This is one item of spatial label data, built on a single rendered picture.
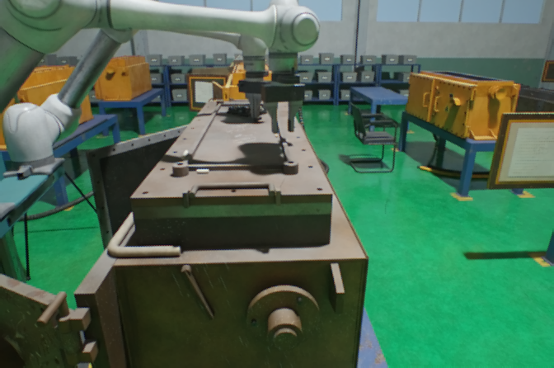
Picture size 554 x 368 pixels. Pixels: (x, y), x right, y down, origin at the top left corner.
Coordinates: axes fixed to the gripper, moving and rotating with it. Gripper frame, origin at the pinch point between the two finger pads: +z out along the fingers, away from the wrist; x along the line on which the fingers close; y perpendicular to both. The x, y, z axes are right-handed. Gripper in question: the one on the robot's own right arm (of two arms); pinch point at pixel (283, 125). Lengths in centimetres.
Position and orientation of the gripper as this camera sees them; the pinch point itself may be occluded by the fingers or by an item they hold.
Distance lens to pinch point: 114.1
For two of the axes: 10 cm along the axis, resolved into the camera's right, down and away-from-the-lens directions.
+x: -9.5, 1.0, -3.0
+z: 0.0, 9.5, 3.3
